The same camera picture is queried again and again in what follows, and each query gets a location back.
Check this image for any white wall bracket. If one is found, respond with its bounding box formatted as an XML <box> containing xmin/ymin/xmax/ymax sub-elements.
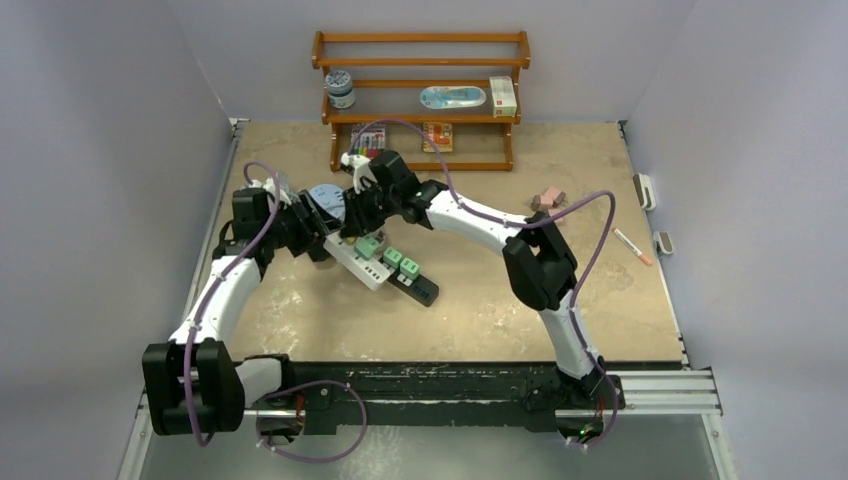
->
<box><xmin>653</xmin><ymin>231</ymin><xmax>675</xmax><ymax>256</ymax></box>
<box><xmin>632</xmin><ymin>173</ymin><xmax>657</xmax><ymax>211</ymax></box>

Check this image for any white wall bracket upper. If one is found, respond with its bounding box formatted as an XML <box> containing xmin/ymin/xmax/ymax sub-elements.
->
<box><xmin>632</xmin><ymin>173</ymin><xmax>657</xmax><ymax>211</ymax></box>

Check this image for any white green box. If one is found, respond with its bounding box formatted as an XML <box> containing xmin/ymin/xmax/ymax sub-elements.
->
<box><xmin>489</xmin><ymin>76</ymin><xmax>518</xmax><ymax>118</ymax></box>

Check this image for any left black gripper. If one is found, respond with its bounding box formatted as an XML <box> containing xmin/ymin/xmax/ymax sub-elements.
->
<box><xmin>262</xmin><ymin>191</ymin><xmax>344</xmax><ymax>257</ymax></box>

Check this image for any orange white marker pen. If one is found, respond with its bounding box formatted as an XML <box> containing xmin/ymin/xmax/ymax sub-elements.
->
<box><xmin>613</xmin><ymin>228</ymin><xmax>653</xmax><ymax>266</ymax></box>

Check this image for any round blue power socket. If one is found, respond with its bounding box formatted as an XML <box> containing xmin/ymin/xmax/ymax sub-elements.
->
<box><xmin>309</xmin><ymin>183</ymin><xmax>346</xmax><ymax>221</ymax></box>

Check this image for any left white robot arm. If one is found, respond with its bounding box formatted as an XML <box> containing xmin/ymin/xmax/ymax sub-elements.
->
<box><xmin>142</xmin><ymin>186</ymin><xmax>344</xmax><ymax>444</ymax></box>

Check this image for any blue white round tin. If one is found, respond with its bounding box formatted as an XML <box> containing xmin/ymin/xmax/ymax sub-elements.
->
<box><xmin>324</xmin><ymin>70</ymin><xmax>355</xmax><ymax>109</ymax></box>

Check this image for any white wall bracket lower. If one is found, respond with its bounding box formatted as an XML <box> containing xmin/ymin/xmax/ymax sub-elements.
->
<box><xmin>653</xmin><ymin>231</ymin><xmax>675</xmax><ymax>256</ymax></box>

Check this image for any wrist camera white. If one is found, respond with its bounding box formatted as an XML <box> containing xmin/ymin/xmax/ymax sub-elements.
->
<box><xmin>263</xmin><ymin>174</ymin><xmax>295</xmax><ymax>205</ymax></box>
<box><xmin>340</xmin><ymin>153</ymin><xmax>376</xmax><ymax>193</ymax></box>

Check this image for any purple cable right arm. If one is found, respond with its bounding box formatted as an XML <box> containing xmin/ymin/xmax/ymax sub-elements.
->
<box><xmin>347</xmin><ymin>119</ymin><xmax>621</xmax><ymax>452</ymax></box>

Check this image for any green plug black strip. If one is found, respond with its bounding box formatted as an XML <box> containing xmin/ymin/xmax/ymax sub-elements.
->
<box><xmin>382</xmin><ymin>247</ymin><xmax>404</xmax><ymax>269</ymax></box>
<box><xmin>399</xmin><ymin>257</ymin><xmax>420</xmax><ymax>281</ymax></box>

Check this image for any wooden shelf rack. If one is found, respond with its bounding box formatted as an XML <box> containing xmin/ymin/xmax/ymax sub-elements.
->
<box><xmin>311</xmin><ymin>31</ymin><xmax>532</xmax><ymax>172</ymax></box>

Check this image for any pack of coloured markers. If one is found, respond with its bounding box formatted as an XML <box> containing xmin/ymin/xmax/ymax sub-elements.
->
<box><xmin>350</xmin><ymin>123</ymin><xmax>387</xmax><ymax>159</ymax></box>

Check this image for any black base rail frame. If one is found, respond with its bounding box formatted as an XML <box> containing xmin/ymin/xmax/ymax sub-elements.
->
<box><xmin>135</xmin><ymin>360</ymin><xmax>723</xmax><ymax>439</ymax></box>

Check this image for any pink plug round socket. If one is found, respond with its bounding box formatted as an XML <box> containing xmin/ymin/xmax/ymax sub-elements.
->
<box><xmin>530</xmin><ymin>187</ymin><xmax>566</xmax><ymax>211</ymax></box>

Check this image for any blue packaged toothbrush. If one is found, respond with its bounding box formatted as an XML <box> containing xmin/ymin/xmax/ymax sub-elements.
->
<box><xmin>419</xmin><ymin>86</ymin><xmax>487</xmax><ymax>110</ymax></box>

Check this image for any white power strip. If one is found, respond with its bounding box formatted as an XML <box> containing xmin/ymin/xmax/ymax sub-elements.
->
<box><xmin>323</xmin><ymin>233</ymin><xmax>395</xmax><ymax>291</ymax></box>

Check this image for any black power strip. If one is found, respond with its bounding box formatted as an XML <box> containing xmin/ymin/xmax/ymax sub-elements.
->
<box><xmin>389</xmin><ymin>270</ymin><xmax>440</xmax><ymax>307</ymax></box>

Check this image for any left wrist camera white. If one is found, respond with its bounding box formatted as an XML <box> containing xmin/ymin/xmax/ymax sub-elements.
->
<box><xmin>263</xmin><ymin>174</ymin><xmax>295</xmax><ymax>205</ymax></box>

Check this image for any small orange book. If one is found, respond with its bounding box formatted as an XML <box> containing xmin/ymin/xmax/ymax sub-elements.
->
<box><xmin>422</xmin><ymin>122</ymin><xmax>454</xmax><ymax>153</ymax></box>

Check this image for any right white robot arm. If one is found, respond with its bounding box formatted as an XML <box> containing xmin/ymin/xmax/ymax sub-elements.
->
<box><xmin>340</xmin><ymin>150</ymin><xmax>618</xmax><ymax>407</ymax></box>

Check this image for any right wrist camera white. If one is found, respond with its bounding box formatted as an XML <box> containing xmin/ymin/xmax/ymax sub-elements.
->
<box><xmin>340</xmin><ymin>153</ymin><xmax>376</xmax><ymax>193</ymax></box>

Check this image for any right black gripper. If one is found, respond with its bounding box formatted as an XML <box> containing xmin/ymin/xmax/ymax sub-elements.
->
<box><xmin>342</xmin><ymin>182</ymin><xmax>401</xmax><ymax>239</ymax></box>

